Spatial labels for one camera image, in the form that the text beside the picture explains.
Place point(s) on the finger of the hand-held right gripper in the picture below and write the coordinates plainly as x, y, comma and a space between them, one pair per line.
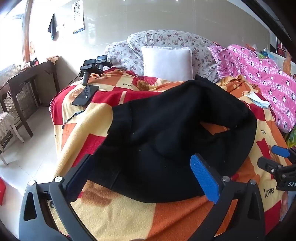
281, 151
269, 165

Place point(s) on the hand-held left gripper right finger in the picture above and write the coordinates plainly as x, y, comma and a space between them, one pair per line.
203, 176

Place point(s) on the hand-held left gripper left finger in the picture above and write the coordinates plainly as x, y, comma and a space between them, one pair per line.
77, 178

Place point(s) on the black pants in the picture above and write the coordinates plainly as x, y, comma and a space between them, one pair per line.
161, 139

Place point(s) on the checked printed blanket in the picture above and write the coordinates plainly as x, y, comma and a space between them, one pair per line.
115, 215

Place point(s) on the blue face mask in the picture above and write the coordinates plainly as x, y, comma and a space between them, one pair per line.
256, 99

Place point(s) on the red cloth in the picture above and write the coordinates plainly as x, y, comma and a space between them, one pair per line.
2, 192

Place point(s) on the pink penguin print quilt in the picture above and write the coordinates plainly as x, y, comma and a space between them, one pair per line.
266, 76

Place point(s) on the black smartphone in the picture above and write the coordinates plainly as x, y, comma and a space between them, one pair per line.
85, 95

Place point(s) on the wicker chair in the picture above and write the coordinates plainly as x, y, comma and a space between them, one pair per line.
25, 97

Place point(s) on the dark wooden desk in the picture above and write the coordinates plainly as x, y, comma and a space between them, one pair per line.
34, 74

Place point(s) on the black phone holder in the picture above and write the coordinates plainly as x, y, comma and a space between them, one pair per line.
91, 64

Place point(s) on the white pillow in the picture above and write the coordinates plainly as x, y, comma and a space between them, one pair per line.
166, 61

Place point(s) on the cardboard box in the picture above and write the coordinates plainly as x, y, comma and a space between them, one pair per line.
52, 60

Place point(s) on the small floral pillow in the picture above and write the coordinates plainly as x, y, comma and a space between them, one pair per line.
120, 55

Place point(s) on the large floral pillow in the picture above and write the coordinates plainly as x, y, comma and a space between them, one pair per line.
166, 38

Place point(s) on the dark hanging cloth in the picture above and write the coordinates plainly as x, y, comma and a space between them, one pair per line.
52, 26

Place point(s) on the wooden window frame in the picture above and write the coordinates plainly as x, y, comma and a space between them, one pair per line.
27, 32

